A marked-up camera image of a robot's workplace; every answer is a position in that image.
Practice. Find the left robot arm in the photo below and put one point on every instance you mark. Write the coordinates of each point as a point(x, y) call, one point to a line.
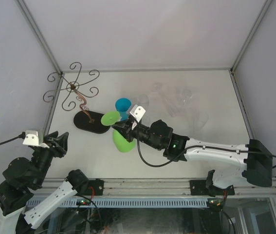
point(23, 176)

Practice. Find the lying clear flute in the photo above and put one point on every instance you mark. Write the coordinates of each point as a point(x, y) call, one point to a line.
point(168, 103)
point(183, 96)

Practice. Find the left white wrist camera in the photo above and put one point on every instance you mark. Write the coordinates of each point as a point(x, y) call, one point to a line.
point(34, 138)

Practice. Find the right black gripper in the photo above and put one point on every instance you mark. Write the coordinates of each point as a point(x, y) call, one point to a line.
point(120, 127)

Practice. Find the blue plastic wine glass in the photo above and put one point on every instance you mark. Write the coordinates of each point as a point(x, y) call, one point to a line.
point(122, 105)

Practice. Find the upright clear champagne flute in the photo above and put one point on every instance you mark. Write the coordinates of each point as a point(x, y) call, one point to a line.
point(143, 101)

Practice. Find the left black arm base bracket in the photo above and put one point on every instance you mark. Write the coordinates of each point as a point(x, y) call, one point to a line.
point(95, 187)

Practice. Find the clear flute near right arm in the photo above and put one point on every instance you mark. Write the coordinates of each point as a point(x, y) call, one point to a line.
point(200, 120)

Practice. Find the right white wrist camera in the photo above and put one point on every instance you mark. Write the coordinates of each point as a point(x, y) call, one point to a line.
point(137, 112)

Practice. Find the aluminium front rail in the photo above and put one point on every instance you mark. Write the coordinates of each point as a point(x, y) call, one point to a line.
point(175, 187)

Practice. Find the lying clear flute left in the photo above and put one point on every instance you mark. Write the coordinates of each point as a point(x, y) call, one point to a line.
point(168, 103)

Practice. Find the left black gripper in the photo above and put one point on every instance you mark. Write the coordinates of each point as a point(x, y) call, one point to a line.
point(61, 142)

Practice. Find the grey slotted cable duct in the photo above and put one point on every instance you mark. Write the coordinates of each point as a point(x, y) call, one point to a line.
point(136, 203)

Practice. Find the lying clear flute right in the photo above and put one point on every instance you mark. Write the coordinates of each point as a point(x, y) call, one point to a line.
point(183, 96)

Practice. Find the copper wire wine glass rack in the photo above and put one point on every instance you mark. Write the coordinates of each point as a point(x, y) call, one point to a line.
point(85, 119)

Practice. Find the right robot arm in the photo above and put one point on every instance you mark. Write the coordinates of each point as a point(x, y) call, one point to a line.
point(251, 162)

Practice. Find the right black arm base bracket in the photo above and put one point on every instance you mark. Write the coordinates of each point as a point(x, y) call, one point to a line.
point(198, 187)

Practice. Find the green plastic wine glass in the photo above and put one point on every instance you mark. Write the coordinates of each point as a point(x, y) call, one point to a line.
point(119, 141)

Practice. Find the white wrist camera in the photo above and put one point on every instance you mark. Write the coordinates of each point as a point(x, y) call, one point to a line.
point(137, 112)
point(34, 138)

